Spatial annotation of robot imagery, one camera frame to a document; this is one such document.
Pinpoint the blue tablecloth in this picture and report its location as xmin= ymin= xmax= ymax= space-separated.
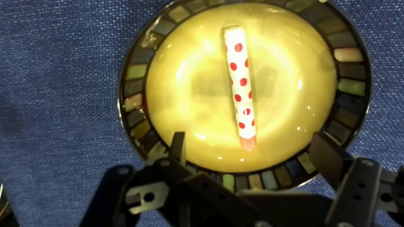
xmin=0 ymin=0 xmax=404 ymax=227

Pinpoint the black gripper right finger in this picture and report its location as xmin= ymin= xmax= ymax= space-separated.
xmin=308 ymin=132 xmax=353 ymax=189

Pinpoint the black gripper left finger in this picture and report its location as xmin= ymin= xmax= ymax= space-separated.
xmin=170 ymin=131 xmax=185 ymax=164

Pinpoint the yellow bowl with dark rim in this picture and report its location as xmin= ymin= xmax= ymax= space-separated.
xmin=117 ymin=0 xmax=372 ymax=192

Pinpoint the white red-dotted marker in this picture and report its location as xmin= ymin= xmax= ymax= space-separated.
xmin=223 ymin=26 xmax=256 ymax=151

